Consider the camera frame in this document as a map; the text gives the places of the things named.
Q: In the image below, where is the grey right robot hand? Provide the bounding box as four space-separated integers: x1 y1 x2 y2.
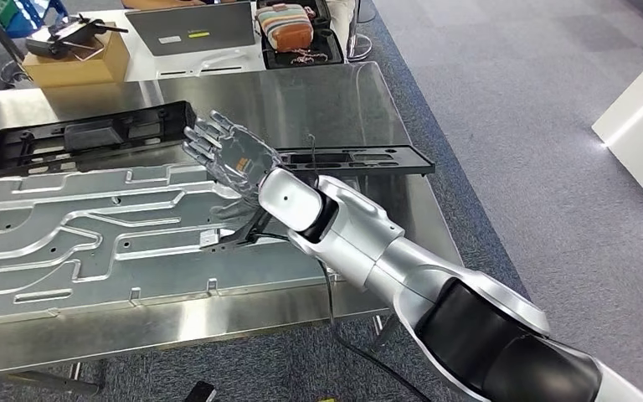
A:
181 110 284 222

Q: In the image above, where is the black plastic plate frame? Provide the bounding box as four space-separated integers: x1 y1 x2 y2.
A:
274 144 436 178

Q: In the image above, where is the stainless steel workbench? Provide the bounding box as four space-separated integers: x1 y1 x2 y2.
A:
0 60 464 398

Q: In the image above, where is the long black plastic part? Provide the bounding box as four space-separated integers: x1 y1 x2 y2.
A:
0 100 198 180

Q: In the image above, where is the white desk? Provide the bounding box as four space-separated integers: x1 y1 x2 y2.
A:
96 0 358 85

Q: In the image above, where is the striped pouch with brown base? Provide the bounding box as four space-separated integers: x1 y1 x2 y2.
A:
254 3 316 54

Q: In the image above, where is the black plastic tray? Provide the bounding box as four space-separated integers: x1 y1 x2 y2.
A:
255 0 347 71

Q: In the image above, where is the stamped aluminium panel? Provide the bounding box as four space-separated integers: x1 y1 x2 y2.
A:
0 163 364 327

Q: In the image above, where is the silver round chair base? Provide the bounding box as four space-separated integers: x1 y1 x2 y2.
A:
345 0 377 62

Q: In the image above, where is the brown cardboard box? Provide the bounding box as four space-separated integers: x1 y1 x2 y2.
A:
22 30 131 89

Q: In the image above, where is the black remote controller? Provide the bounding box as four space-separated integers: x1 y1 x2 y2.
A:
24 13 130 60

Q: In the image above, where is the blue plastic tray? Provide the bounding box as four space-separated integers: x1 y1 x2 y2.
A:
0 0 71 44

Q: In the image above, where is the pale wrist camera on bracket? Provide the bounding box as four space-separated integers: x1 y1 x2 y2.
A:
199 208 273 252

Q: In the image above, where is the thin metal chain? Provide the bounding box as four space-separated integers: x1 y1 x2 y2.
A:
290 48 329 66

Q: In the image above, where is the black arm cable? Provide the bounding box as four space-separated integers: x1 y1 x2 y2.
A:
255 233 434 402

